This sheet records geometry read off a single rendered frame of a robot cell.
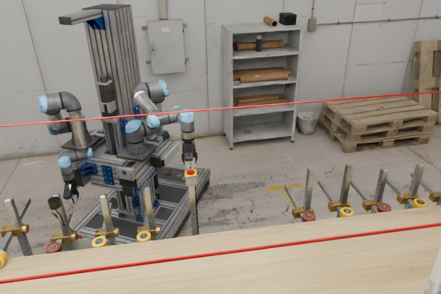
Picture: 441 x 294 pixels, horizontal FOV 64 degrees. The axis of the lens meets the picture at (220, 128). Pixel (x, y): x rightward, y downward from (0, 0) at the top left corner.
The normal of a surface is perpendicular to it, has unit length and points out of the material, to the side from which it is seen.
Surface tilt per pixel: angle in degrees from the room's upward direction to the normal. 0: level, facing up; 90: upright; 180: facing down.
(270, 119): 90
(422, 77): 74
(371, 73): 90
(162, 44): 90
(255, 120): 90
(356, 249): 0
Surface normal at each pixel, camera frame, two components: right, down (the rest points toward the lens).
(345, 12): 0.21, 0.44
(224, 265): -0.02, -0.89
